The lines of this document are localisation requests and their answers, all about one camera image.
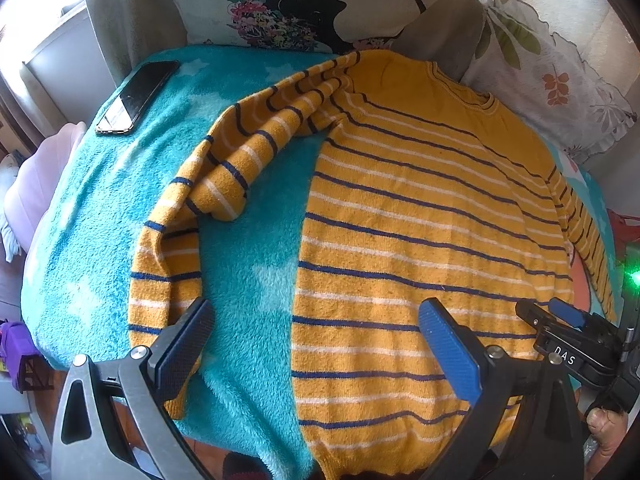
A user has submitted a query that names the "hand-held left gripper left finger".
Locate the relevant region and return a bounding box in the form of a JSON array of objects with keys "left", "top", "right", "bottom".
[{"left": 51, "top": 296, "right": 216, "bottom": 480}]

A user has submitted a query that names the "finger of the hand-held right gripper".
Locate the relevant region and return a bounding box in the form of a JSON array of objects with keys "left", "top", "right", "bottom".
[
  {"left": 546, "top": 296, "right": 590, "bottom": 332},
  {"left": 515, "top": 299, "right": 555, "bottom": 338}
]

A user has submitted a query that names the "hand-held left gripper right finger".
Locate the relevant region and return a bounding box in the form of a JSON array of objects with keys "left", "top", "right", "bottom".
[{"left": 417, "top": 297, "right": 586, "bottom": 480}]

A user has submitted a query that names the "yellow striped knit sweater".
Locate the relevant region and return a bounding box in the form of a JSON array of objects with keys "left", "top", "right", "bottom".
[{"left": 127, "top": 49, "right": 620, "bottom": 480}]

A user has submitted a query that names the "person's right hand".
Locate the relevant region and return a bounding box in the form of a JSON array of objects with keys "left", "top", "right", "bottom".
[{"left": 584, "top": 406, "right": 632, "bottom": 480}]

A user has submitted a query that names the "red object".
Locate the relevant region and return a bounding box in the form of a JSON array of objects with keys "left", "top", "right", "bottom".
[{"left": 606, "top": 207, "right": 640, "bottom": 257}]

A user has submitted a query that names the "teal cartoon printed blanket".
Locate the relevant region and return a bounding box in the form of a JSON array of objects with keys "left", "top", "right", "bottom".
[{"left": 20, "top": 43, "right": 622, "bottom": 480}]

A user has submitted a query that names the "pink cloth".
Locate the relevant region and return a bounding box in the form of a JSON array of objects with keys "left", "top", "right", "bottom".
[{"left": 0, "top": 120, "right": 89, "bottom": 264}]

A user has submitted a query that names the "black smartphone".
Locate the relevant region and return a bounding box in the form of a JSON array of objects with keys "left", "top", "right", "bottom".
[{"left": 94, "top": 59, "right": 181, "bottom": 136}]

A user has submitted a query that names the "leaf printed ruffled pillow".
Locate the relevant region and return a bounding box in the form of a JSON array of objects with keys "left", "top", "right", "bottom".
[{"left": 459, "top": 0, "right": 639, "bottom": 167}]

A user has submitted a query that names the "beige sofa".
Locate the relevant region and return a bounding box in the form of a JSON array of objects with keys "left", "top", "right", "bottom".
[{"left": 84, "top": 0, "right": 632, "bottom": 173}]

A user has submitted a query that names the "floral figure printed pillow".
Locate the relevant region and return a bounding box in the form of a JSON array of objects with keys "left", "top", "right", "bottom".
[{"left": 164, "top": 0, "right": 490, "bottom": 57}]

